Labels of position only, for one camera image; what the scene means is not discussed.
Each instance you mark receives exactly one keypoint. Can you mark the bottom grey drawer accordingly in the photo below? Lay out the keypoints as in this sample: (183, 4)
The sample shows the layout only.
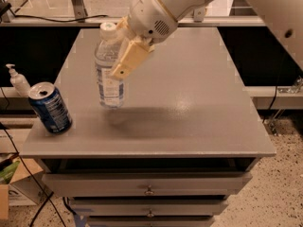
(150, 222)

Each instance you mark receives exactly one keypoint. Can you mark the grey drawer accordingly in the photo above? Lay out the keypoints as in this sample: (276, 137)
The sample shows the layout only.
(146, 184)
(148, 207)
(150, 222)

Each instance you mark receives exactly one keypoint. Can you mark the top grey drawer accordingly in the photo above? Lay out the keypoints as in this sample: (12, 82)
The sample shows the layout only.
(146, 184)

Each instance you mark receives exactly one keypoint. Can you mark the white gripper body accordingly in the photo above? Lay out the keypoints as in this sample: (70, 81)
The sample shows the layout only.
(149, 18)

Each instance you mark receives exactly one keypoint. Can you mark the green packet in box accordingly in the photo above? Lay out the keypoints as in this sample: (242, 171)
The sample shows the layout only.
(7, 173)

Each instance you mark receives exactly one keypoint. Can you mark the grey metal shelf rail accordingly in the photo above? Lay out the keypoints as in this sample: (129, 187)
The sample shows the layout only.
(95, 22)

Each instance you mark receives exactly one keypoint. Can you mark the white pump sanitizer bottle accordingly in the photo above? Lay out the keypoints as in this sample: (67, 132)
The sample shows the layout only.
(18, 81)

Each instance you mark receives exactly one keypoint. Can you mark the clear plastic water bottle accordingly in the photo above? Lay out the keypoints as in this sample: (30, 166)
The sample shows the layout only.
(111, 91)

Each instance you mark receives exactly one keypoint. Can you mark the blue pepsi can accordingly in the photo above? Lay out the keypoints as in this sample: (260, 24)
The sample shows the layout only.
(47, 103)

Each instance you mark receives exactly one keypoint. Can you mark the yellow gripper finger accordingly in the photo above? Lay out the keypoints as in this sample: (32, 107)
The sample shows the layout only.
(123, 28)
(131, 54)

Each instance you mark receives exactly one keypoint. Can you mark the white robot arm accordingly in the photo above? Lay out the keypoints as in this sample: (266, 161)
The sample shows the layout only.
(284, 18)

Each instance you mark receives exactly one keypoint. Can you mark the cardboard box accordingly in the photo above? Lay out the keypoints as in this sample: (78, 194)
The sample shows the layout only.
(25, 188)

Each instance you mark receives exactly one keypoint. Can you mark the grey drawer cabinet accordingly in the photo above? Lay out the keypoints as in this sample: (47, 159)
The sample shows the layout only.
(186, 111)

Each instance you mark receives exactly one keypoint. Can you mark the middle grey drawer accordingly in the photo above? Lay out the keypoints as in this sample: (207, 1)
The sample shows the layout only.
(148, 207)

